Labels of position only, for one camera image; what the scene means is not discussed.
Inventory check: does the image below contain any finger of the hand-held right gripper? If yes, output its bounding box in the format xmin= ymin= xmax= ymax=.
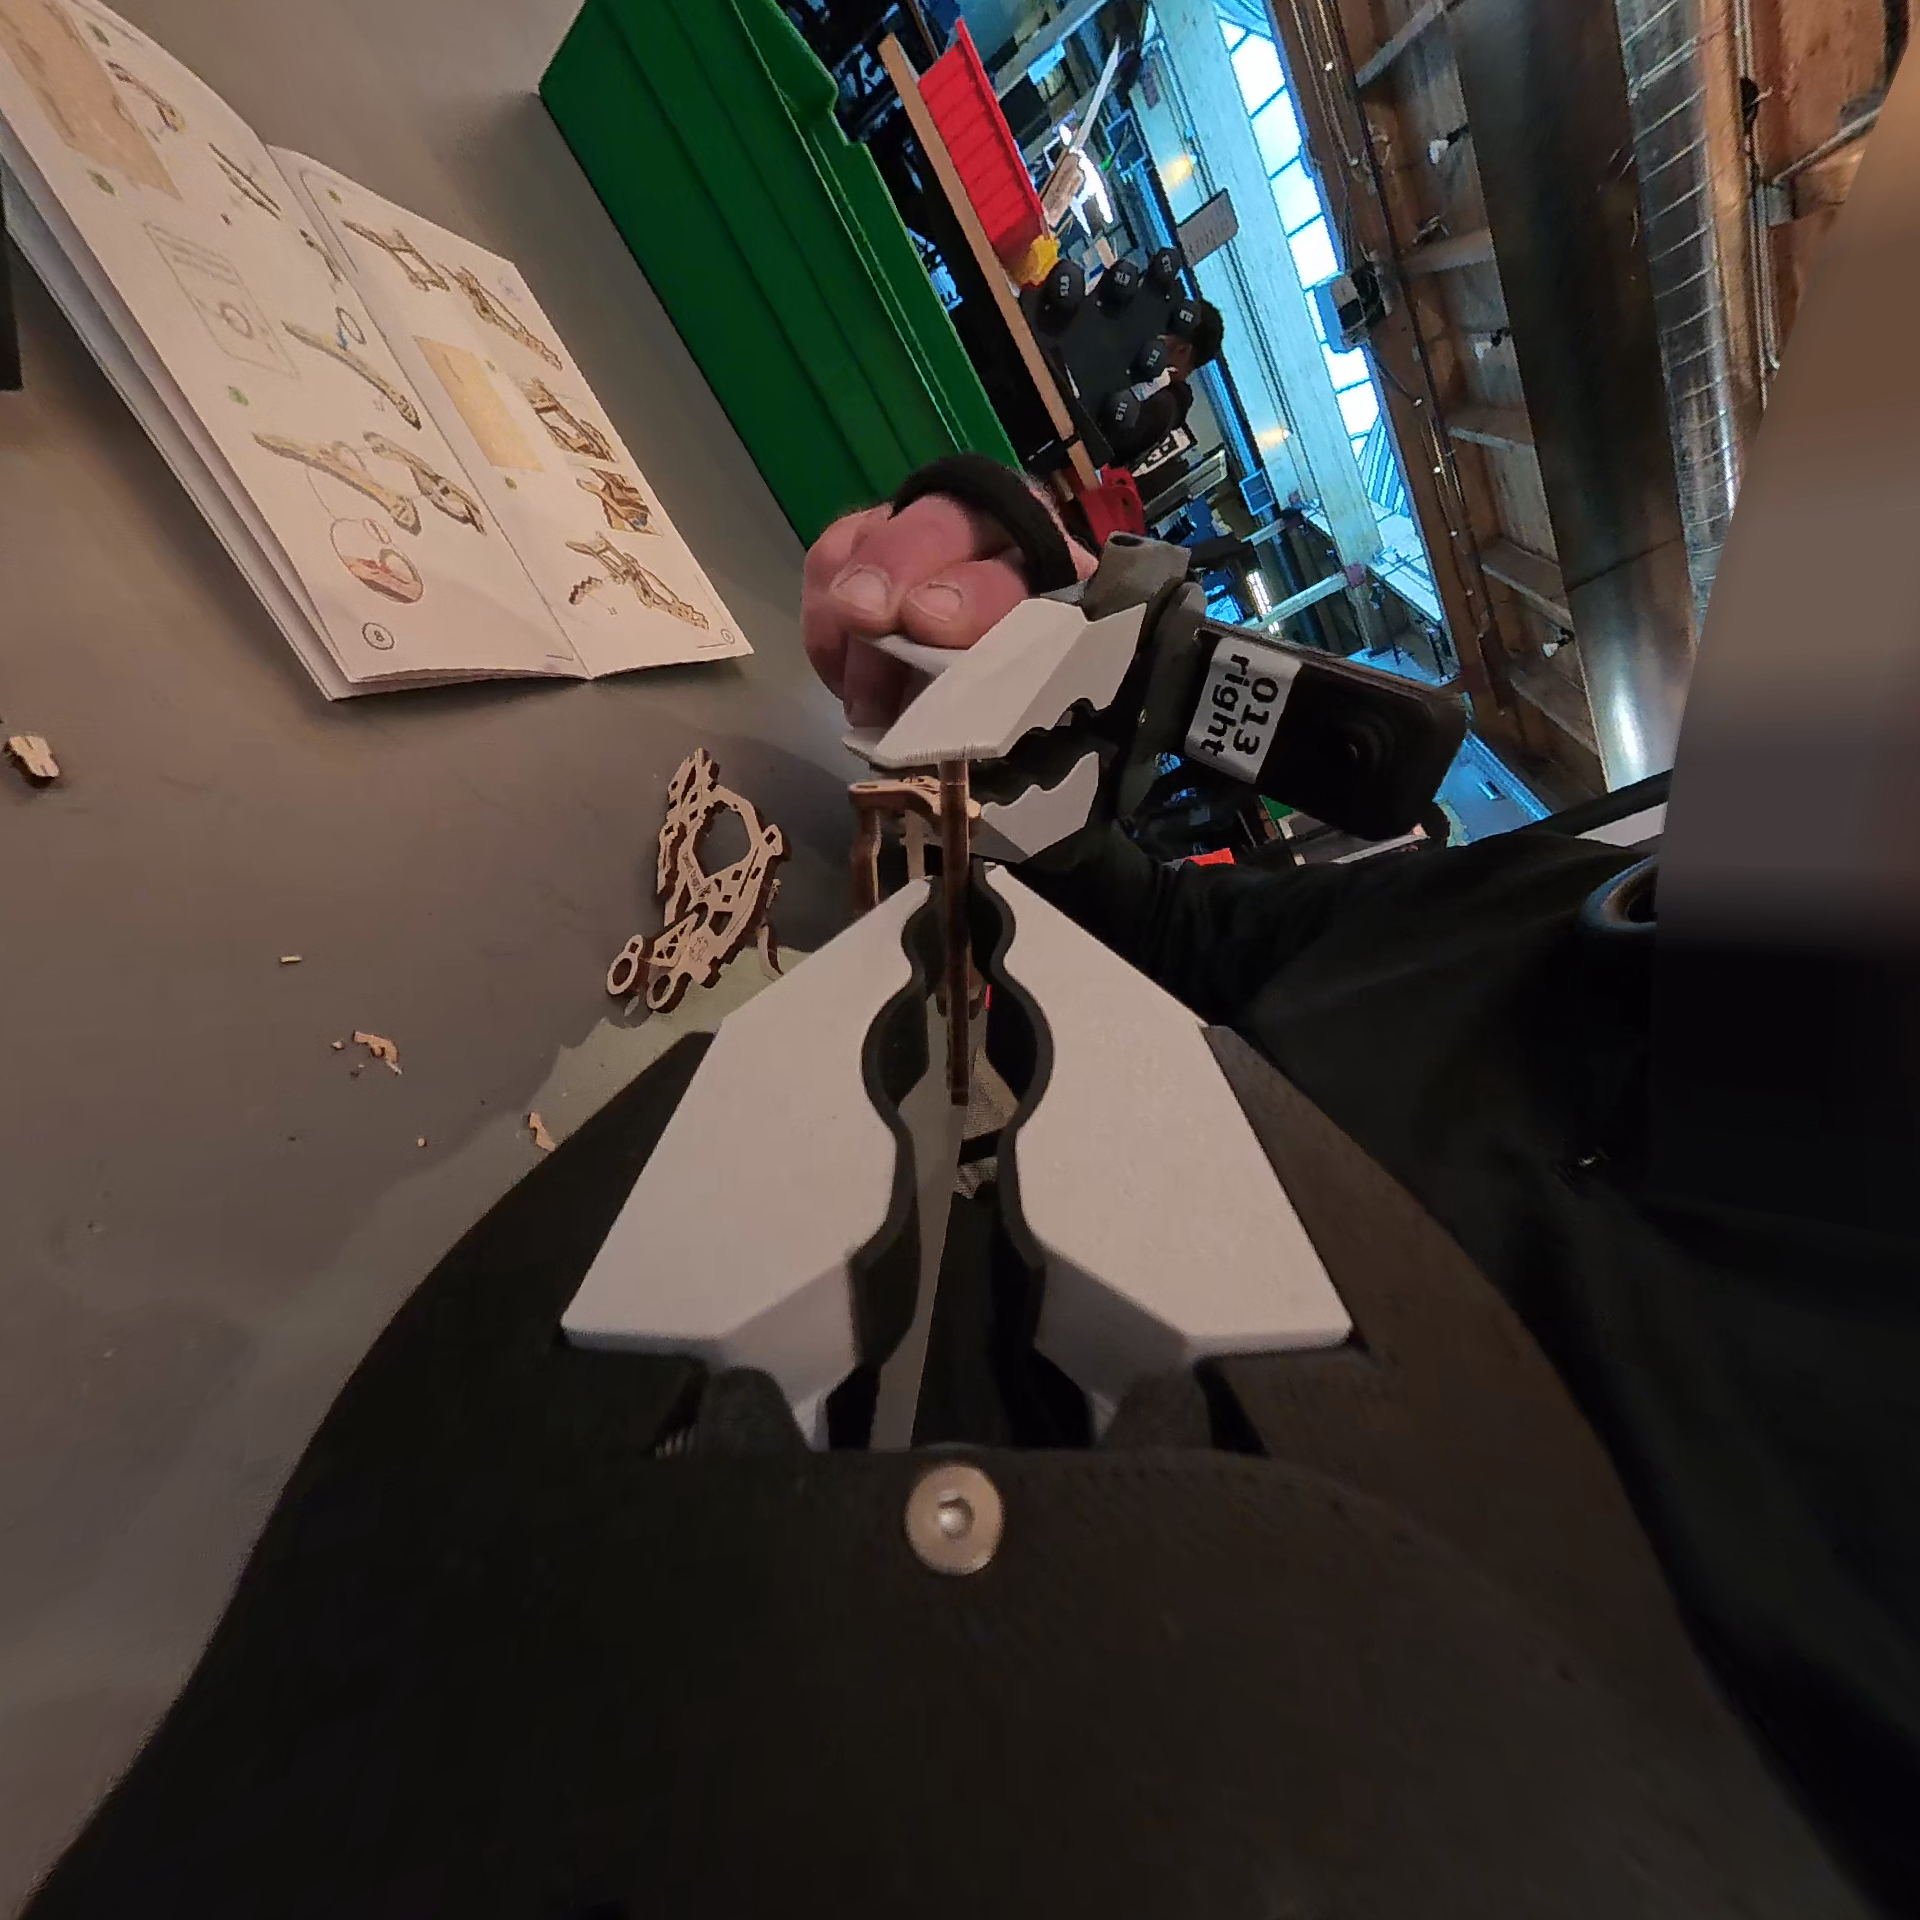
xmin=842 ymin=595 xmax=1156 ymax=760
xmin=957 ymin=735 xmax=1126 ymax=870

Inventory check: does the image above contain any person's right forearm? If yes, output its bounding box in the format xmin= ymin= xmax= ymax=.
xmin=1021 ymin=810 xmax=1352 ymax=1052

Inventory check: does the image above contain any wooden frame part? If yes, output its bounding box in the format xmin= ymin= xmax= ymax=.
xmin=845 ymin=756 xmax=990 ymax=1106

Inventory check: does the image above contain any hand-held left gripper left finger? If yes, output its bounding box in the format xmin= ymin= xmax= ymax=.
xmin=559 ymin=875 xmax=938 ymax=1449

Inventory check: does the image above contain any black dumbbell rack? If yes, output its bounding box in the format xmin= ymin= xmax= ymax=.
xmin=1031 ymin=246 xmax=1224 ymax=472

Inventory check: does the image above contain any wooden chassis assembly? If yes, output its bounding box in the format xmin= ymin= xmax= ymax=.
xmin=603 ymin=748 xmax=790 ymax=1016

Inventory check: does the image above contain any red plastic bin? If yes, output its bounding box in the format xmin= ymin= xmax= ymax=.
xmin=913 ymin=20 xmax=1054 ymax=256

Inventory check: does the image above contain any open instruction booklet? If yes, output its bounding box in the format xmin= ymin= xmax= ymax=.
xmin=0 ymin=0 xmax=756 ymax=701

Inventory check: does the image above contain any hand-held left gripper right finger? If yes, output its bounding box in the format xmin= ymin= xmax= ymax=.
xmin=982 ymin=870 xmax=1356 ymax=1434

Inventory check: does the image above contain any green plastic bin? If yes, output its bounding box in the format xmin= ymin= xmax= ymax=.
xmin=538 ymin=0 xmax=1022 ymax=555

